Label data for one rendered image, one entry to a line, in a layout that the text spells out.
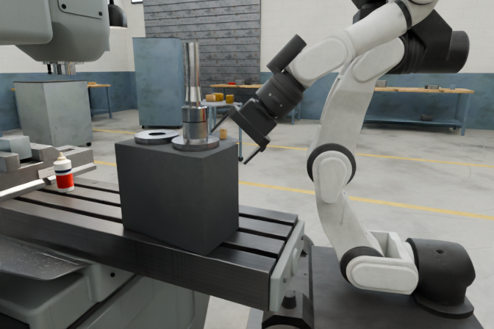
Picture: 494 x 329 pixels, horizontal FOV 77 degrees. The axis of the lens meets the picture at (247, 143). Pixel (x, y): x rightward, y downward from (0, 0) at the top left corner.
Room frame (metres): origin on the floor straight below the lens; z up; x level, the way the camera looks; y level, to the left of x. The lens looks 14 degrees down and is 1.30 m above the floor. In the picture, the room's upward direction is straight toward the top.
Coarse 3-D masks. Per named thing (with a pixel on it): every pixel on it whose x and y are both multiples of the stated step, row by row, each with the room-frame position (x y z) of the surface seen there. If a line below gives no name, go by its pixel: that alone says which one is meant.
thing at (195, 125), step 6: (186, 114) 0.55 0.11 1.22; (192, 114) 0.55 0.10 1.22; (198, 114) 0.55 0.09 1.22; (204, 114) 0.56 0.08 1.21; (186, 120) 0.56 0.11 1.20; (192, 120) 0.55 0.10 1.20; (198, 120) 0.55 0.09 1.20; (204, 120) 0.56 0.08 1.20; (186, 126) 0.56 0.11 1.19; (192, 126) 0.55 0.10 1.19; (198, 126) 0.55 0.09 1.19; (204, 126) 0.56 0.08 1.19; (186, 132) 0.56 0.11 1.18; (192, 132) 0.55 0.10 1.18; (198, 132) 0.55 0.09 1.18; (204, 132) 0.56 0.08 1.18; (186, 138) 0.56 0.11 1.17; (192, 138) 0.55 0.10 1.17; (198, 138) 0.55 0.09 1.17; (204, 138) 0.56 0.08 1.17
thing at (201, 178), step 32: (128, 160) 0.58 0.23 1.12; (160, 160) 0.54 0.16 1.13; (192, 160) 0.50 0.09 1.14; (224, 160) 0.55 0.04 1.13; (128, 192) 0.59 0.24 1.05; (160, 192) 0.54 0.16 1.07; (192, 192) 0.51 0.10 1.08; (224, 192) 0.55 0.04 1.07; (128, 224) 0.59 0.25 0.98; (160, 224) 0.55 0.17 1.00; (192, 224) 0.51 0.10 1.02; (224, 224) 0.55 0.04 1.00
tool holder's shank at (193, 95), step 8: (192, 48) 0.56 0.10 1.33; (192, 56) 0.56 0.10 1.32; (192, 64) 0.56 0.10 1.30; (192, 72) 0.57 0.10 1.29; (192, 80) 0.56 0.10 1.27; (192, 88) 0.56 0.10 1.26; (200, 88) 0.57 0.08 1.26; (192, 96) 0.56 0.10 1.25; (200, 96) 0.57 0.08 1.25; (192, 104) 0.56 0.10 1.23; (200, 104) 0.57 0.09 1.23
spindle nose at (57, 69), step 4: (52, 68) 0.75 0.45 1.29; (56, 68) 0.74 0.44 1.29; (60, 68) 0.74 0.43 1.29; (64, 68) 0.74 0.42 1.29; (68, 68) 0.75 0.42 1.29; (72, 68) 0.75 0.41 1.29; (56, 72) 0.74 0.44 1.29; (60, 72) 0.74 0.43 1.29; (64, 72) 0.74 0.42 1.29; (68, 72) 0.74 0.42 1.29; (72, 72) 0.75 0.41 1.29
